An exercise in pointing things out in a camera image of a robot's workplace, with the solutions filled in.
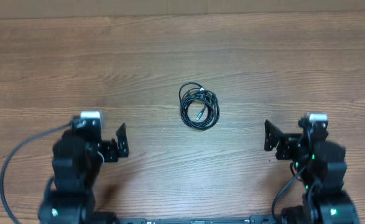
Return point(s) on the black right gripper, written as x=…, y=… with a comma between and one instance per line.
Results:
x=285, y=142

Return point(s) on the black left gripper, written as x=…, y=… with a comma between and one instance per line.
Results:
x=112, y=154

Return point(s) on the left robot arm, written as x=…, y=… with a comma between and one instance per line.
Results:
x=77, y=160

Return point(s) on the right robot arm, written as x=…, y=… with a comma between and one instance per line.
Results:
x=320, y=166

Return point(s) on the brown cardboard back panel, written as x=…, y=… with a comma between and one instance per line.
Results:
x=32, y=9

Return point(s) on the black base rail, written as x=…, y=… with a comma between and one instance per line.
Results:
x=253, y=219

